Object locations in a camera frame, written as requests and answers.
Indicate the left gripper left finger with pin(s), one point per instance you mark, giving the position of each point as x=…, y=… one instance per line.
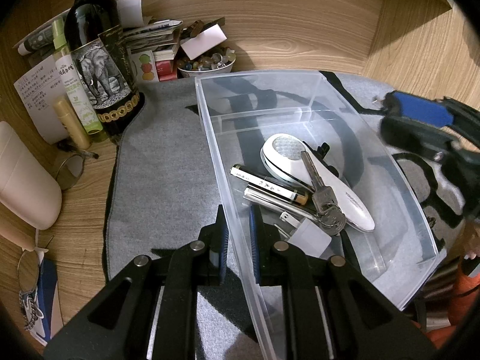
x=149, y=309

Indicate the cream cylindrical speaker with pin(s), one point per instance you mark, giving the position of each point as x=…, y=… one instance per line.
x=27, y=189

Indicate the silver keys bunch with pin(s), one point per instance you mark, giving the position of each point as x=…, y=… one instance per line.
x=329, y=214

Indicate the white bowl of trinkets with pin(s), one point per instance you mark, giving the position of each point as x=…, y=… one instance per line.
x=218, y=60

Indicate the yellow lip balm tube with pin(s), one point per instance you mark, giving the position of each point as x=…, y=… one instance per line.
x=67, y=116

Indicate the green white spray bottle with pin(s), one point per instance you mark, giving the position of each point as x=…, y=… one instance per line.
x=70, y=78

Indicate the grey rug with letters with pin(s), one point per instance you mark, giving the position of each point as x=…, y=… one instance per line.
x=173, y=174

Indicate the dark wine bottle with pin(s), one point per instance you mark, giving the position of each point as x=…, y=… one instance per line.
x=95, y=37

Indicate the clear plastic storage bin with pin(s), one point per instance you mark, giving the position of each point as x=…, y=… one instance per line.
x=330, y=239

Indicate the stack of books papers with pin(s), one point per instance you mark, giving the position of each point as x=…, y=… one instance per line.
x=152, y=44

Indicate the white handheld massager device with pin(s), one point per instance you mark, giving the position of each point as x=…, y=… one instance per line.
x=289, y=159

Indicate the round wire glasses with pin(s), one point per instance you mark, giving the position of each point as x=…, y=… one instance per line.
x=28, y=272

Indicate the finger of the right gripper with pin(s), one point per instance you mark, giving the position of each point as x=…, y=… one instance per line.
x=439, y=113
x=417, y=137

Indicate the person left hand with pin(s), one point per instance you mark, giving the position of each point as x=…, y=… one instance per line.
x=470, y=261

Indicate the white charger plug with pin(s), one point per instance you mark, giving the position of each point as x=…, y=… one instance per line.
x=306, y=235

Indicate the silver metal tube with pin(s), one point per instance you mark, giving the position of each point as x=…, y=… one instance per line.
x=275, y=204

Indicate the white handwritten note paper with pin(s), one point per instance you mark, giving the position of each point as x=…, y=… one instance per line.
x=37, y=89

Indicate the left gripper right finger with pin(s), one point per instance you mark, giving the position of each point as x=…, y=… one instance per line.
x=330, y=310

